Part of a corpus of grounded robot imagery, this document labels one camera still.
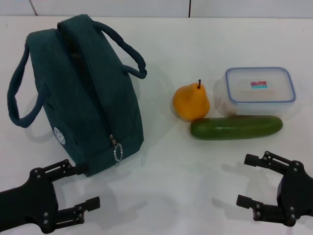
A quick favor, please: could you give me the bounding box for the dark teal insulated lunch bag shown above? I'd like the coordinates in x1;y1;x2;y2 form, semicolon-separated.
7;14;148;177

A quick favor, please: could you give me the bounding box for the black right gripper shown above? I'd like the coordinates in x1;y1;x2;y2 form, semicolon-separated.
236;151;313;228

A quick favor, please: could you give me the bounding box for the yellow orange pear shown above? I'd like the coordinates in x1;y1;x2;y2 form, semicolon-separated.
172;78;211;122

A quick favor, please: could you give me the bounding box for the green cucumber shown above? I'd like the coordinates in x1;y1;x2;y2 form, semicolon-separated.
190;115;284;141

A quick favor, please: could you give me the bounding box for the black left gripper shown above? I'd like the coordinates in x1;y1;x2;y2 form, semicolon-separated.
0;159;101;235

